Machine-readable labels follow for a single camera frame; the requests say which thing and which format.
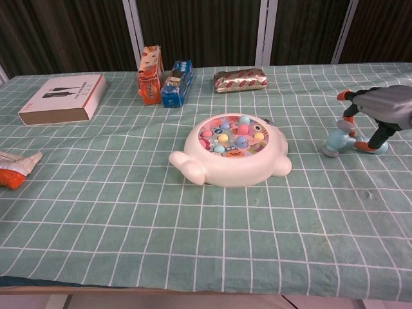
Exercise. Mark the white partition frame post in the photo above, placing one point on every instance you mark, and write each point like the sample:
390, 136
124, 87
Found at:
343, 32
2, 74
135, 32
266, 32

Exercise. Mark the green checked tablecloth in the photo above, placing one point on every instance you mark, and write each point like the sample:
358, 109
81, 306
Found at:
128, 209

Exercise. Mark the brown patterned snack bag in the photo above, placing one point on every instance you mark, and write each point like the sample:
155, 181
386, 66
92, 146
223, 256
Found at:
239, 80

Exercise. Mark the white seal-shaped toy game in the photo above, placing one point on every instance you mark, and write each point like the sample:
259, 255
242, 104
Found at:
225, 174

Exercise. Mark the orange snack carton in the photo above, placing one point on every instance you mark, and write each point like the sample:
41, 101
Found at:
150, 87

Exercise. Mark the orange-tipped silver right robot hand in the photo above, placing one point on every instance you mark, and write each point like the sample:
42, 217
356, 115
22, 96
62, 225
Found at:
389, 103

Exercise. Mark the blue cookie box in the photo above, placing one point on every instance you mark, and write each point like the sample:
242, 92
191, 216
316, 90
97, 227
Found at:
176, 87

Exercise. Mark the orange and white snack pouch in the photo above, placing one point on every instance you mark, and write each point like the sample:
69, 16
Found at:
13, 175

